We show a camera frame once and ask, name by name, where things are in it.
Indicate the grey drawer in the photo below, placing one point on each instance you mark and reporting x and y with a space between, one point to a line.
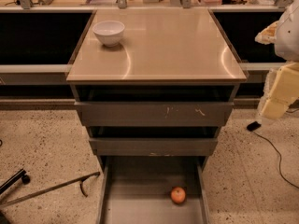
136 190
153 146
154 114

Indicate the black chair leg with caster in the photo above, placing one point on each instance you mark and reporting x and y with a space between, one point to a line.
20 175

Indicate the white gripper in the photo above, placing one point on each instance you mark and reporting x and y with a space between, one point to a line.
288 37

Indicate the grey bottom drawer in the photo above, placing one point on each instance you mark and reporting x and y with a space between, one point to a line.
136 190

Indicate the white ceramic bowl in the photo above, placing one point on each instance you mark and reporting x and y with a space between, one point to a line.
109 33

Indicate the grey top drawer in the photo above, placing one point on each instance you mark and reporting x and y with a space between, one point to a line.
154 114

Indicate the thin metal rod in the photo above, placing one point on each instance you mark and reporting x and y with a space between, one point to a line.
44 191

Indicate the grey drawer cabinet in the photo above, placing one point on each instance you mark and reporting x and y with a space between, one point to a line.
166 55

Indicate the black power adapter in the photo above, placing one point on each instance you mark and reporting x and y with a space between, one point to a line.
253 126

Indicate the orange fruit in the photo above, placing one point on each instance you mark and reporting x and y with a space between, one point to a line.
178 195

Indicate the grey middle drawer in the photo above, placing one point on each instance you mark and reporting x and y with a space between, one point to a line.
153 146

